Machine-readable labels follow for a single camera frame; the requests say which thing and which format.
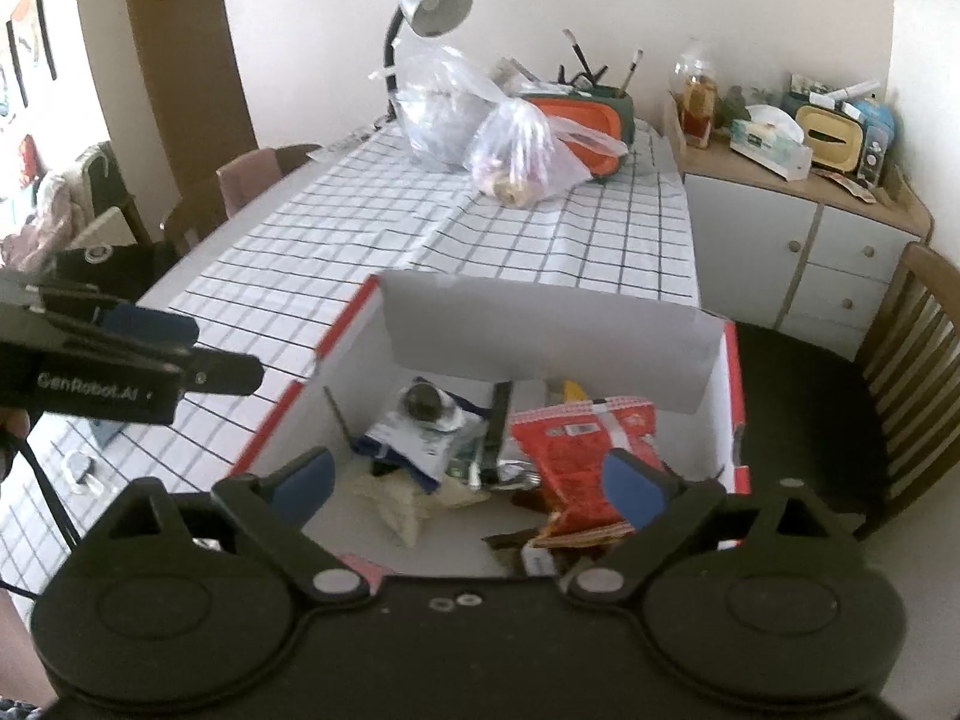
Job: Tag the glass bottle amber liquid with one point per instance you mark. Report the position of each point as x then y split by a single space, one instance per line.
694 83

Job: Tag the red snack bag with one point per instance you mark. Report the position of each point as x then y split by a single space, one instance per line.
567 444

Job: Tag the small clear snack bag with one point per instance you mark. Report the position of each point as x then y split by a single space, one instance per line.
515 157

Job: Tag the white blue snack packet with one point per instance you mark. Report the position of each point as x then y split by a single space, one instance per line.
422 432

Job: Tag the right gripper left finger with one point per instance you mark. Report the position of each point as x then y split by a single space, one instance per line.
270 512

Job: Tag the red white cardboard box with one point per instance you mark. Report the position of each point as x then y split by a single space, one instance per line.
561 375

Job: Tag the yellow tissue box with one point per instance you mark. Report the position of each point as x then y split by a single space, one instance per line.
835 139

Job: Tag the left wooden chair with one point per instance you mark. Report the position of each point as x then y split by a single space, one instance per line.
201 210

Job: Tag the white green tissue pack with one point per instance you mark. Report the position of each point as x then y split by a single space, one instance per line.
771 138

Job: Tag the large clear plastic bag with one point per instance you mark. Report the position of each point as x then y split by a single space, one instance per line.
440 99

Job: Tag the pink cloth on chair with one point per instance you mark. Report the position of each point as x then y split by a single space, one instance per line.
245 178

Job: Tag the white wooden cabinet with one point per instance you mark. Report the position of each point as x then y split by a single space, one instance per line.
802 258

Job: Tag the right wooden chair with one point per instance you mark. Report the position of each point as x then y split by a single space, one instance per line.
909 360

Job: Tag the wooden chair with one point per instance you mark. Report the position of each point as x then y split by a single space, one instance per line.
201 210
909 360

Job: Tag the checked white tablecloth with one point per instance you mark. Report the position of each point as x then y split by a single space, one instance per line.
271 281

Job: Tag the silver desk lamp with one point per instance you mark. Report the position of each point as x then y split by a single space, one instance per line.
426 18

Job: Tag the person left hand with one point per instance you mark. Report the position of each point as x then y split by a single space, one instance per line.
15 425

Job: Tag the orange lidded container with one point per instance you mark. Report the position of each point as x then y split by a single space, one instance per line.
593 131

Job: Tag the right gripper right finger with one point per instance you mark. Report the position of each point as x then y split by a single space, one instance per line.
664 512

